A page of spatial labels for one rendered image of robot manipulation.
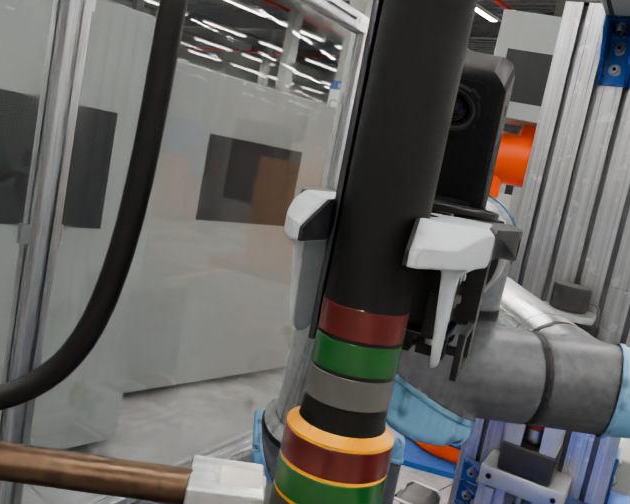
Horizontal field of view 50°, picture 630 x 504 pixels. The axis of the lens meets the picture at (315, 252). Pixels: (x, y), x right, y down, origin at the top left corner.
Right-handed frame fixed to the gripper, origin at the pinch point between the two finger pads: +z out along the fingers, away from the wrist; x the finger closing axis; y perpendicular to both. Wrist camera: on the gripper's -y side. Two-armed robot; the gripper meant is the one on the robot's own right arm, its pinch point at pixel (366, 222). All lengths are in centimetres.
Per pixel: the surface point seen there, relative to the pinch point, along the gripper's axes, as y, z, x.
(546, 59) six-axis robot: -84, -401, 19
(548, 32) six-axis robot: -99, -401, 22
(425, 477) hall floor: 168, -363, 30
